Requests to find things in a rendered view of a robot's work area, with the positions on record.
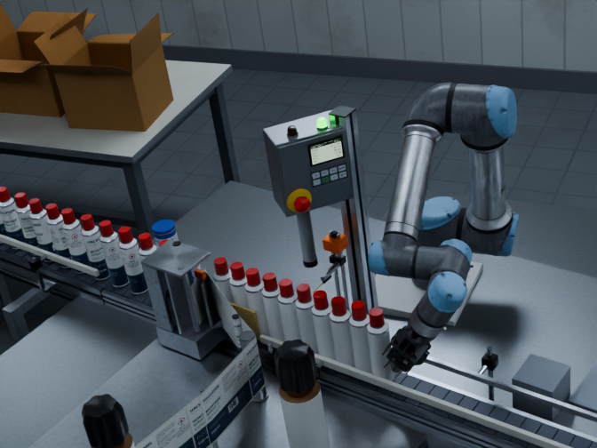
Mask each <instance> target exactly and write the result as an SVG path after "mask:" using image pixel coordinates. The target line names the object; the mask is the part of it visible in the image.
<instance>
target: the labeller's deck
mask: <svg viewBox="0 0 597 448"><path fill-rule="evenodd" d="M233 361H234V359H232V358H229V357H227V356H223V355H221V354H218V353H216V352H213V351H210V352H209V353H208V354H207V355H206V356H205V357H204V358H202V359H201V360H199V359H196V358H194V357H191V356H188V355H186V354H183V353H181V352H179V351H177V350H174V349H172V348H168V347H165V346H164V345H161V344H160V341H159V338H157V339H155V340H154V341H153V342H152V343H151V344H149V345H148V346H147V347H146V348H144V349H143V350H142V351H141V352H140V353H139V354H137V355H136V356H135V357H134V358H133V359H132V360H131V361H130V362H129V363H128V364H126V365H125V366H124V367H123V368H122V369H121V370H119V371H118V372H117V373H116V374H115V375H113V376H112V377H111V378H110V379H109V380H107V381H106V382H105V383H104V384H103V385H101V386H100V387H99V388H98V389H97V390H95V391H94V392H93V393H92V394H91V395H90V396H88V397H87V398H86V399H85V400H84V401H82V402H81V403H80V404H79V405H78V406H77V407H76V408H75V409H74V410H73V411H72V412H70V413H69V414H68V415H67V416H66V417H64V418H63V419H62V420H61V421H59V422H58V423H57V424H56V425H55V426H54V427H52V428H51V429H50V430H49V431H48V432H46V433H45V434H44V435H43V436H42V437H40V438H39V439H38V440H37V441H36V442H35V443H33V444H32V445H31V446H30V447H29V448H91V446H90V443H89V440H88V437H87V435H86V432H85V429H84V424H83V416H82V409H83V406H84V404H85V403H86V402H88V401H89V400H90V399H91V398H92V397H93V396H102V395H105V394H109V395H111V396H112V397H113V398H114V399H115V400H116V401H117V402H118V403H119V404H120V405H122V406H123V410H124V414H125V417H126V420H127V423H128V426H129V431H128V432H129V433H130V434H131V436H132V439H133V442H134V445H135V446H136V445H137V444H139V443H140V442H141V441H142V440H144V439H145V438H146V437H148V436H149V435H150V434H152V433H153V432H154V431H155V430H157V429H158V428H159V427H161V426H162V425H163V424H164V423H165V422H166V421H167V420H169V419H170V418H171V417H173V416H174V415H175V414H176V413H178V412H179V411H181V410H182V409H183V408H184V407H186V406H187V405H188V404H190V403H191V402H192V401H193V400H195V399H196V398H197V397H199V395H201V394H200V389H201V388H204V389H205V390H206V389H207V388H208V387H209V386H210V385H211V384H212V382H213V381H214V380H215V379H217V378H218V376H219V375H220V374H221V373H222V372H223V371H225V369H226V368H227V367H228V366H229V365H230V364H231V363H232V362H233ZM263 375H264V380H265V385H266V390H267V392H268V394H269V397H268V399H267V400H266V401H265V402H262V403H253V402H252V401H251V402H250V403H249V404H248V405H247V406H246V407H245V409H244V410H243V411H242V412H241V413H240V414H239V416H238V417H237V418H236V419H235V420H234V421H233V423H232V424H231V425H230V426H229V427H228V428H227V430H226V431H225V432H224V433H223V434H222V435H221V436H220V438H219V439H218V440H217V441H218V445H219V448H290V447H289V441H288V437H287V432H286V427H285V422H284V417H283V408H282V404H281V398H280V394H279V389H280V386H281V383H280V382H279V380H278V378H277V376H274V375H273V374H270V373H268V372H264V371H263ZM322 403H323V409H324V415H325V420H326V427H327V432H328V438H329V443H330V448H428V442H427V435H426V434H423V433H421V432H418V431H416V430H414V429H411V428H407V427H405V426H403V425H400V424H398V423H395V422H393V421H390V420H387V419H385V418H382V417H379V416H378V415H375V414H373V413H370V412H366V411H364V410H362V409H359V408H357V407H354V406H352V405H350V404H346V403H343V402H341V401H339V400H337V399H334V398H332V397H329V396H326V395H323V394H322Z"/></svg>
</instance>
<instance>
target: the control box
mask: <svg viewBox="0 0 597 448"><path fill-rule="evenodd" d="M331 111H332V110H330V111H326V112H322V113H320V114H316V115H313V116H307V117H304V118H300V119H298V120H294V121H290V122H288V123H284V124H278V125H275V126H272V127H268V128H265V129H263V134H264V140H265V145H266V151H267V161H268V166H269V171H270V177H271V182H272V188H273V193H274V198H275V201H276V202H277V203H278V205H279V206H280V208H281V209H282V211H283V213H284V214H285V216H286V217H290V216H293V215H297V214H300V213H302V212H297V211H296V210H295V208H294V202H295V200H296V198H297V197H299V196H305V197H307V198H308V199H309V200H310V203H311V205H310V208H309V209H308V210H307V212H308V211H312V210H314V209H317V208H321V207H324V206H326V205H330V204H335V203H338V202H341V201H345V200H347V199H350V198H353V197H354V195H353V188H352V181H351V172H350V165H349V158H348V150H347V143H346V130H345V129H344V128H343V127H342V126H340V125H339V124H330V119H329V113H330V112H331ZM319 117H324V118H325V119H326V121H327V124H328V128H327V129H325V130H317V129H316V126H317V122H316V121H317V119H318V118H319ZM291 125H294V126H296V128H297V131H298V137H297V138H293V139H290V138H288V137H287V129H288V127H289V126H291ZM340 135H342V138H343V145H344V152H345V157H344V158H340V159H338V160H334V161H331V162H328V163H325V164H319V165H317V166H313V167H311V166H310V161H309V154H308V148H307V145H309V144H312V143H316V142H318V141H322V140H327V139H330V138H334V137H338V136H340ZM343 163H346V164H347V171H348V178H345V179H343V180H337V181H333V182H331V183H327V184H324V185H321V186H318V187H315V188H312V182H311V176H310V172H316V171H319V170H322V169H325V168H328V167H332V166H334V165H338V164H343Z"/></svg>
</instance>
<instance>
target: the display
mask: <svg viewBox="0 0 597 448"><path fill-rule="evenodd" d="M307 148H308V154H309V161H310V166H311V167H313V166H317V165H319V164H325V163H328V162H331V161H334V160H338V159H340V158H344V157H345V152H344V145H343V138H342V135H340V136H338V137H334V138H330V139H327V140H322V141H318V142H316V143H312V144H309V145H307Z"/></svg>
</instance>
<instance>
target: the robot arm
mask: <svg viewBox="0 0 597 448"><path fill-rule="evenodd" d="M516 114H517V106H516V99H515V96H514V94H513V91H512V90H511V89H509V88H507V87H502V86H497V85H494V84H493V85H481V84H455V83H441V84H437V85H434V86H432V87H431V88H429V89H427V90H426V91H425V92H423V93H422V94H421V95H420V96H419V97H418V98H417V99H416V100H415V102H414V103H413V104H412V106H411V107H410V109H409V111H408V113H407V115H406V117H405V119H404V122H403V126H402V136H403V137H404V142H403V146H402V153H401V158H400V162H399V166H398V170H397V174H396V179H395V183H394V190H393V194H392V199H391V203H390V207H389V211H388V215H387V219H386V227H385V231H384V236H383V240H379V241H378V240H376V241H373V242H372V244H371V246H370V250H369V256H368V265H369V269H370V271H371V272H372V273H375V274H379V275H383V276H397V277H404V278H410V279H411V280H412V282H413V283H414V285H416V286H417V287H418V288H420V289H422V290H424V291H426V292H425V294H424V296H423V297H422V299H421V300H420V301H419V303H418V304H417V306H416V307H415V308H414V309H413V311H412V312H411V314H410V318H409V320H408V325H404V326H403V328H402V329H401V328H399V329H398V331H397V333H396V334H395V335H394V336H393V337H392V339H391V342H390V343H389V345H388V346H387V348H386V350H385V351H384V353H383V354H382V356H383V355H384V354H385V353H386V352H387V350H388V349H389V348H390V347H391V345H392V348H391V350H390V351H389V353H388V354H387V356H386V358H387V359H388V360H387V361H386V363H385V364H384V366H383V368H385V367H386V366H388V365H389V364H390V367H391V370H392V371H393V372H398V374H397V375H396V377H395V378H397V377H398V376H399V375H400V374H401V373H402V372H406V373H405V374H406V375H407V374H408V372H409V371H410V370H411V369H412V367H413V366H415V365H421V364H422V363H424V362H425V360H426V359H427V356H428V355H429V354H430V352H429V351H427V350H429V349H430V348H431V347H432V346H431V344H430V342H431V340H434V339H435V338H436V336H437V335H438V334H439V333H440V332H441V331H442V330H443V331H444V332H445V331H446V329H447V328H446V327H445V325H446V324H447V323H448V321H449V320H450V319H451V318H452V316H453V315H454V314H455V312H456V311H457V310H458V309H459V308H460V307H461V305H462V304H463V302H464V300H465V297H466V295H467V287H466V278H467V275H468V272H469V270H470V267H471V259H472V256H473V253H477V254H485V255H492V256H494V257H497V256H502V257H507V256H509V255H510V254H511V253H512V250H513V244H514V239H515V235H516V230H517V226H518V221H519V214H517V213H515V212H512V208H511V206H510V205H509V203H508V202H506V201H505V157H504V145H505V144H506V143H507V142H508V140H509V138H511V137H513V135H514V133H515V130H516V125H517V115H516ZM445 132H449V133H459V134H460V139H461V141H462V143H463V144H464V145H465V146H466V147H467V151H468V164H469V178H470V190H471V203H470V204H469V206H468V208H463V207H461V206H460V203H459V202H458V200H455V198H453V197H449V196H438V197H434V198H431V199H429V200H427V201H425V200H426V192H427V188H428V183H429V179H430V174H431V170H432V166H433V161H434V153H435V149H436V145H437V144H439V143H440V142H441V141H442V136H443V134H444V133H445ZM416 244H417V245H416Z"/></svg>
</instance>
